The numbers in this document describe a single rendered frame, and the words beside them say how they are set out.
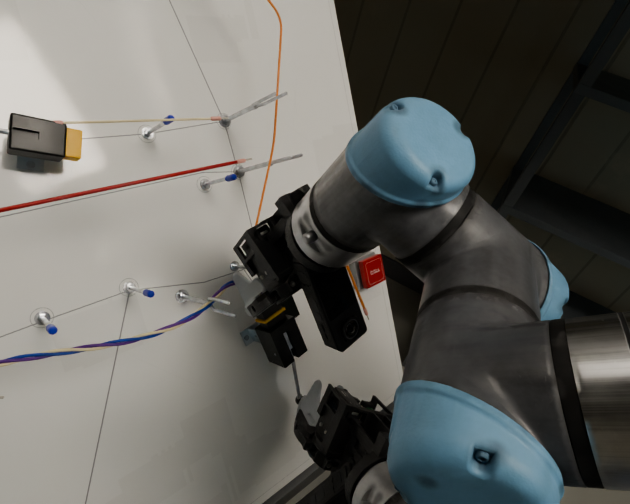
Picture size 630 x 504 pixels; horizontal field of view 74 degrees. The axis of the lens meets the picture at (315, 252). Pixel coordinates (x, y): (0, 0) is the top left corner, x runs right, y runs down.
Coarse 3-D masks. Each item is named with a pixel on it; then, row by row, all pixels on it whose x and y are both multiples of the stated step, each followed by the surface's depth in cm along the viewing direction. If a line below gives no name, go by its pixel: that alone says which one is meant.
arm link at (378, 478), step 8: (376, 464) 41; (384, 464) 40; (368, 472) 40; (376, 472) 39; (384, 472) 39; (360, 480) 39; (368, 480) 39; (376, 480) 38; (384, 480) 38; (360, 488) 39; (368, 488) 38; (376, 488) 38; (384, 488) 37; (392, 488) 37; (360, 496) 39; (368, 496) 38; (376, 496) 37; (384, 496) 37; (392, 496) 42
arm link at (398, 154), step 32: (384, 128) 25; (416, 128) 26; (448, 128) 27; (352, 160) 28; (384, 160) 25; (416, 160) 25; (448, 160) 26; (320, 192) 32; (352, 192) 28; (384, 192) 27; (416, 192) 26; (448, 192) 26; (320, 224) 33; (352, 224) 30; (384, 224) 29; (416, 224) 28
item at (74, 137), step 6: (72, 132) 41; (78, 132) 42; (66, 138) 41; (72, 138) 41; (78, 138) 42; (66, 144) 41; (72, 144) 41; (78, 144) 42; (66, 150) 41; (72, 150) 41; (78, 150) 42; (66, 156) 41; (72, 156) 41; (78, 156) 42
